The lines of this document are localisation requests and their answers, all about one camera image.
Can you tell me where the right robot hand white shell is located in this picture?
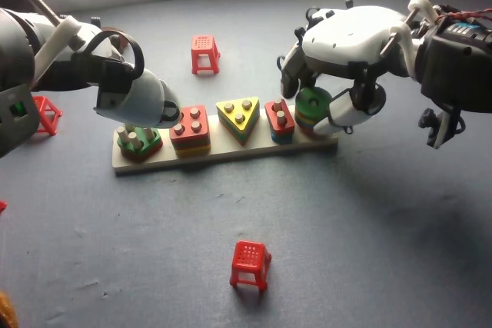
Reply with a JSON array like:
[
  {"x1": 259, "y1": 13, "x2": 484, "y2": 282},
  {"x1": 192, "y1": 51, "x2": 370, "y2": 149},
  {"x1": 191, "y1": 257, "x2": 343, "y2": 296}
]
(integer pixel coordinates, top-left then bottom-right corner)
[{"x1": 276, "y1": 5, "x2": 407, "y2": 138}]

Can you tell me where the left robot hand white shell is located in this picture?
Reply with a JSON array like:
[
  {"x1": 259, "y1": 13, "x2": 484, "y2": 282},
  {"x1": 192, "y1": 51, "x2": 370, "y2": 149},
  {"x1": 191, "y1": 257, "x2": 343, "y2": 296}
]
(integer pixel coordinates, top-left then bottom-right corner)
[{"x1": 93, "y1": 68, "x2": 182, "y2": 130}]

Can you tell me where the green round ring stack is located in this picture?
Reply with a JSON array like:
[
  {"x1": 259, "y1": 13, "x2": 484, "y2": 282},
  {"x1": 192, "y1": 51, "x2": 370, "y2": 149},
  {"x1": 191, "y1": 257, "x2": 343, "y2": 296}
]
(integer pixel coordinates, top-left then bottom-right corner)
[{"x1": 294, "y1": 88, "x2": 334, "y2": 141}]

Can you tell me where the block stack green top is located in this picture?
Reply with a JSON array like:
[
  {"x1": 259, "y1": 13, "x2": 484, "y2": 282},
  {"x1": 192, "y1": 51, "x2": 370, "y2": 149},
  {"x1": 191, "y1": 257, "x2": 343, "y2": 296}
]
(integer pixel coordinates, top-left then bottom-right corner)
[{"x1": 116, "y1": 124, "x2": 165, "y2": 164}]

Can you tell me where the square block stack red top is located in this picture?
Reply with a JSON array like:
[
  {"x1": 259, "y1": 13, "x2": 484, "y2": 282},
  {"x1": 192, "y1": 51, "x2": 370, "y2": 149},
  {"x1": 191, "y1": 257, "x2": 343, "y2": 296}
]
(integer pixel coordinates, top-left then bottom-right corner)
[{"x1": 168, "y1": 104, "x2": 212, "y2": 159}]

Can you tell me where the triangular block stack yellow top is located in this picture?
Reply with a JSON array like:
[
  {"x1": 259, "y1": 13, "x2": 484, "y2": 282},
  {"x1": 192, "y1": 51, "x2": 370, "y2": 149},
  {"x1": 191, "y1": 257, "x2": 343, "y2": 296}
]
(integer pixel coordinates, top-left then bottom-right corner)
[{"x1": 214, "y1": 96, "x2": 261, "y2": 147}]

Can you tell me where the wooden peg base board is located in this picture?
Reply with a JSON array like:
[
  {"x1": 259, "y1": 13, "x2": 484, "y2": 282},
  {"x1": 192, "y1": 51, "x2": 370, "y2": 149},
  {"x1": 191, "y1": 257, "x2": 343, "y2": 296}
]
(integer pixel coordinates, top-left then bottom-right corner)
[{"x1": 111, "y1": 104, "x2": 339, "y2": 177}]

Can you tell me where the oblong block stack red top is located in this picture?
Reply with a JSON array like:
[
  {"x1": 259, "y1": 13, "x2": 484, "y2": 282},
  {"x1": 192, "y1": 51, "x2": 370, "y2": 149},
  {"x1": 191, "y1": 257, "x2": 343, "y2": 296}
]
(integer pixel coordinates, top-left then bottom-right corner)
[{"x1": 264, "y1": 98, "x2": 296, "y2": 145}]

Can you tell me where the red toy stool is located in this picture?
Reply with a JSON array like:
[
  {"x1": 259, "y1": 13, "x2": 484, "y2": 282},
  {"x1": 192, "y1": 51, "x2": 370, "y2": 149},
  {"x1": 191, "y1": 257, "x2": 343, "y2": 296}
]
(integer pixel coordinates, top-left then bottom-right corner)
[
  {"x1": 191, "y1": 34, "x2": 222, "y2": 75},
  {"x1": 32, "y1": 95, "x2": 64, "y2": 137},
  {"x1": 229, "y1": 240, "x2": 273, "y2": 293}
]

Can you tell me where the grey table cloth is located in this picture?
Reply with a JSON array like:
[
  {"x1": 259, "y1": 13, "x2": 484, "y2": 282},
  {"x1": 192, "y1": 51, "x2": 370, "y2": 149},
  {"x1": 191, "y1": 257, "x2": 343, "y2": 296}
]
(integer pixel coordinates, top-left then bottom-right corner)
[{"x1": 0, "y1": 0, "x2": 492, "y2": 328}]

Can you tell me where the orange toy food piece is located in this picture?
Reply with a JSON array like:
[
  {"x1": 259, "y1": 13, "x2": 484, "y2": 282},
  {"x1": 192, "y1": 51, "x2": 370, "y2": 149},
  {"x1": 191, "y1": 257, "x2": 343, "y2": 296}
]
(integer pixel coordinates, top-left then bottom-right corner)
[{"x1": 0, "y1": 289, "x2": 19, "y2": 328}]

